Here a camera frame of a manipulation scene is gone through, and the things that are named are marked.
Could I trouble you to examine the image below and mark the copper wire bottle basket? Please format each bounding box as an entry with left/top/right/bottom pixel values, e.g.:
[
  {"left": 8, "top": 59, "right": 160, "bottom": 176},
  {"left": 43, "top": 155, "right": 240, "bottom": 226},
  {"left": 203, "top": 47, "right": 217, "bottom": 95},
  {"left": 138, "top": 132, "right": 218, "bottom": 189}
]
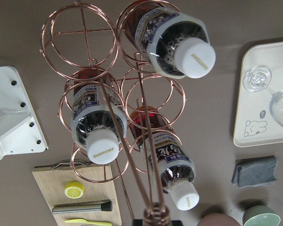
[{"left": 40, "top": 0, "right": 186, "bottom": 226}]

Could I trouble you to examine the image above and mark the tea bottle moved to tray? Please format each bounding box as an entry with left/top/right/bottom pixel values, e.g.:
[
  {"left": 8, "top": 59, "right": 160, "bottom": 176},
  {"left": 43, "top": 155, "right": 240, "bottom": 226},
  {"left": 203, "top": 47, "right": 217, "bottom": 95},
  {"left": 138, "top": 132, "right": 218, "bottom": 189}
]
[{"left": 129, "top": 106, "right": 200, "bottom": 210}]

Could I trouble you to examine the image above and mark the tea bottle far corner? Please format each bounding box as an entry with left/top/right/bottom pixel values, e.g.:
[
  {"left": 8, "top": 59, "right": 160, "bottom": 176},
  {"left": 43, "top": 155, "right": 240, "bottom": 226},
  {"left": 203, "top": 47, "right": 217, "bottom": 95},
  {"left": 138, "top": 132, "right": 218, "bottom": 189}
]
[{"left": 123, "top": 0, "right": 216, "bottom": 79}]

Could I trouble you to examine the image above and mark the bamboo cutting board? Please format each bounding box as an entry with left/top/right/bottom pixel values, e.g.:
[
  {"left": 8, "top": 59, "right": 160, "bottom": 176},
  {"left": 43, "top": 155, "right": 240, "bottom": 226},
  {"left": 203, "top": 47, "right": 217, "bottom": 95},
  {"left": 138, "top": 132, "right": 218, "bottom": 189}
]
[{"left": 32, "top": 166, "right": 122, "bottom": 226}]

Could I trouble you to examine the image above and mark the steel muddler black tip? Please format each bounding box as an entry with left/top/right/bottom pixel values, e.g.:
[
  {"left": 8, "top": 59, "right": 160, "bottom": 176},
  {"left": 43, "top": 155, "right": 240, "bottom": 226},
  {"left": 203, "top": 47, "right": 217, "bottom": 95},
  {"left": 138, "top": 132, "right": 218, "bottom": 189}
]
[{"left": 51, "top": 200, "right": 113, "bottom": 214}]

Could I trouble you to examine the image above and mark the half lemon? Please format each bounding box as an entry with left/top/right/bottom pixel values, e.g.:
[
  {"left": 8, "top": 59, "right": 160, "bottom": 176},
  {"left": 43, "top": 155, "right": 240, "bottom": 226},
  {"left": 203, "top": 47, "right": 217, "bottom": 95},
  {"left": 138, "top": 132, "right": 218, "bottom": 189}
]
[{"left": 64, "top": 181, "right": 84, "bottom": 199}]

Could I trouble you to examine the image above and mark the cream rabbit tray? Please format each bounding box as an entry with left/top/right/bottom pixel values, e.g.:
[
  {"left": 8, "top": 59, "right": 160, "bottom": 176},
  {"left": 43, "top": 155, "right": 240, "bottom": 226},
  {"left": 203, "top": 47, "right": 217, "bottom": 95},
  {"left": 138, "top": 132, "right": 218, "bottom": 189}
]
[{"left": 233, "top": 41, "right": 283, "bottom": 147}]

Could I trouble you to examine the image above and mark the grey folded cloth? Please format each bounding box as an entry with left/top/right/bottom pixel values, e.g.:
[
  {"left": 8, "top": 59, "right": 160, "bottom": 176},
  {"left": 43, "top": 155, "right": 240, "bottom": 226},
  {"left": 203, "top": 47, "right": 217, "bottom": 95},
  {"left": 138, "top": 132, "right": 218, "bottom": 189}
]
[{"left": 232, "top": 156, "right": 278, "bottom": 188}]

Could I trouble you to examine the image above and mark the yellow plastic knife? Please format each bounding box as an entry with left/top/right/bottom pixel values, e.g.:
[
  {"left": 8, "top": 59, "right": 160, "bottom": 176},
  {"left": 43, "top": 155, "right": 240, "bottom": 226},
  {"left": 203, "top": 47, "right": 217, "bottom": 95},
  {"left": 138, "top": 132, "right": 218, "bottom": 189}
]
[{"left": 64, "top": 218, "right": 112, "bottom": 226}]

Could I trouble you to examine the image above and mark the clear wine glass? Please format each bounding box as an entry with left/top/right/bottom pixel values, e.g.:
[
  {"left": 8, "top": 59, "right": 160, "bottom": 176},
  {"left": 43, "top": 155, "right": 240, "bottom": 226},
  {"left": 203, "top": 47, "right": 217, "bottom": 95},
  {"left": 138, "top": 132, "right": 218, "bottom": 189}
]
[{"left": 243, "top": 65, "right": 283, "bottom": 127}]

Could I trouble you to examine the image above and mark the green bowl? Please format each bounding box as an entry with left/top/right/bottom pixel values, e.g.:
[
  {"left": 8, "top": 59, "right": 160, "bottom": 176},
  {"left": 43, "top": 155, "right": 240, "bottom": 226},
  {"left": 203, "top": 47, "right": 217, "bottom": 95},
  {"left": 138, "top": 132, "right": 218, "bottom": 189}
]
[{"left": 242, "top": 205, "right": 281, "bottom": 226}]

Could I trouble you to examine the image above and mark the tea bottle by handle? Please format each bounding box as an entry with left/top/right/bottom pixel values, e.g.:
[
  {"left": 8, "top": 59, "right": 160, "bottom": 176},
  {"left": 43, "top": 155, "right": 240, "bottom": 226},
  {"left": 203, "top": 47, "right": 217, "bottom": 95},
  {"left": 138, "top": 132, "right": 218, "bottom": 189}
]
[{"left": 71, "top": 74, "right": 127, "bottom": 164}]

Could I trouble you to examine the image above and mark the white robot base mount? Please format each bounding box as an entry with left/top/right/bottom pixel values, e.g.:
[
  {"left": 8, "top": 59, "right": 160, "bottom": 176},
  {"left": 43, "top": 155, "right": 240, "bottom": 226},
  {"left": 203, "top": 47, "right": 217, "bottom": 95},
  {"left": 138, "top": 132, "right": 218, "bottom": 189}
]
[{"left": 0, "top": 66, "right": 48, "bottom": 160}]

